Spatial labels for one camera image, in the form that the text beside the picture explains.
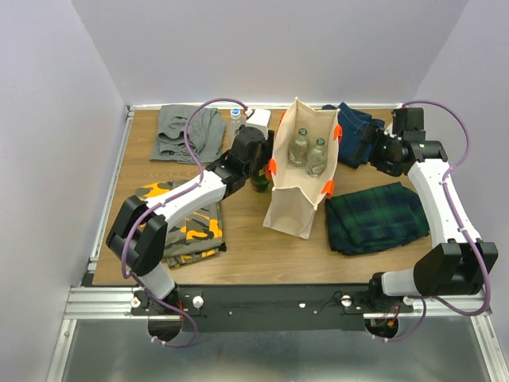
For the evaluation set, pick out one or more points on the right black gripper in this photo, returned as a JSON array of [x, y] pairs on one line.
[[391, 168]]

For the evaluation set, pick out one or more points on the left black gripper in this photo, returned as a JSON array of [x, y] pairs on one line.
[[266, 146]]

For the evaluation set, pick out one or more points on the clear plastic water bottle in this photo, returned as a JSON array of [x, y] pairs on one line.
[[235, 121]]

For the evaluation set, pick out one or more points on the green glass bottle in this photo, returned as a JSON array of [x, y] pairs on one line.
[[261, 180], [316, 160], [298, 148]]

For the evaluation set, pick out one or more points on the beige canvas tote bag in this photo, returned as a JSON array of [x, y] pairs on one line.
[[296, 195]]

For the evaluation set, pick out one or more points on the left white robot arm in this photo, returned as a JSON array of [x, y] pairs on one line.
[[138, 234]]

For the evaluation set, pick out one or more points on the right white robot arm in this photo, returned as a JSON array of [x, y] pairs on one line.
[[459, 259]]

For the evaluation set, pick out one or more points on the dark blue folded jeans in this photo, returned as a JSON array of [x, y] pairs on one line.
[[354, 123]]

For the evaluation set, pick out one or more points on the grey folded shorts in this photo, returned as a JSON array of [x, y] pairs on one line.
[[205, 134]]

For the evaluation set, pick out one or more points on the green plaid folded cloth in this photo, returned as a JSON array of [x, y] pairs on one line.
[[375, 220]]

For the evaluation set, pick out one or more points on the orange camouflage folded pants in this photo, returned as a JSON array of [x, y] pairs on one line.
[[195, 238]]

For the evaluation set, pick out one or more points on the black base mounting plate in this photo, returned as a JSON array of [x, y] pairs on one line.
[[283, 307]]

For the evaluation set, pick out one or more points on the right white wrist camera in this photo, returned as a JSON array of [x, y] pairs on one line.
[[389, 129]]

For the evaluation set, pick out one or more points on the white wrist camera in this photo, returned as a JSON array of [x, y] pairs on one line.
[[258, 118], [389, 129]]

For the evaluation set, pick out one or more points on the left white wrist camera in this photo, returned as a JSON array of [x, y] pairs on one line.
[[258, 118]]

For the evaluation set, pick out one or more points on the aluminium rail frame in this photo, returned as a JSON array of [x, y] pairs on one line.
[[101, 298]]

